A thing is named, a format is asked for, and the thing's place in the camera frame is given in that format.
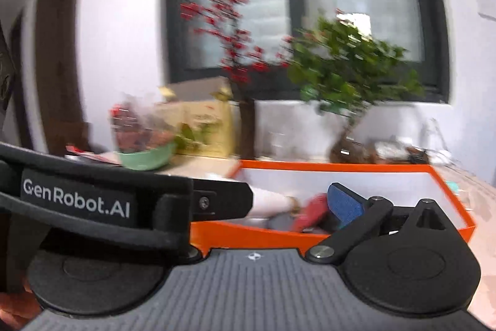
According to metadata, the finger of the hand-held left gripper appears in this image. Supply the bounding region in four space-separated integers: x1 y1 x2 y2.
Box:
192 179 254 222

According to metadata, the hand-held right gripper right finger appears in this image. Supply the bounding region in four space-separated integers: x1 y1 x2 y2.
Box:
306 183 461 266

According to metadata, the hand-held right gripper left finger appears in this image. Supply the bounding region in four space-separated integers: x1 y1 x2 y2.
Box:
176 246 204 265

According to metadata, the red sachet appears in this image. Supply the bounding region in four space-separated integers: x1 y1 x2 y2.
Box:
292 193 330 233

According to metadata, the orange box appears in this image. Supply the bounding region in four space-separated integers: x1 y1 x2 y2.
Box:
190 159 476 244

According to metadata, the white tube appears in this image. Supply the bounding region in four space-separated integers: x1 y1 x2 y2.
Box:
248 188 301 217

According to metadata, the floral patterned desktop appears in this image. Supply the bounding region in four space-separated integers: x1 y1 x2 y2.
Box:
66 154 496 331

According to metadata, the person's left hand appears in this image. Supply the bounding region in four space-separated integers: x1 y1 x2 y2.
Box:
0 277 41 324

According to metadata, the green bowl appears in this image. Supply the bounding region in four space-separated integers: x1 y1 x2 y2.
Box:
118 143 177 171

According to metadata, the yellow carton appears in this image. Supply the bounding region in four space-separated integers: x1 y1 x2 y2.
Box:
182 100 233 157

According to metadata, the brown twisted vase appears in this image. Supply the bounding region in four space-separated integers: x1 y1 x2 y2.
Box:
238 98 256 160

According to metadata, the clear bag of red dates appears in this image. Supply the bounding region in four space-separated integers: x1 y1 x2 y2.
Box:
110 94 183 153

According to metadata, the green potted plant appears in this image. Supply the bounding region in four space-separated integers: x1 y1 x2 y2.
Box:
287 15 425 163

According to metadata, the dark brown door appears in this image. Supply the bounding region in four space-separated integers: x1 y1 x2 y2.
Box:
23 0 94 153

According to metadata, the white wall switch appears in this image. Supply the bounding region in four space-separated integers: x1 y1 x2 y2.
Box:
475 0 496 21

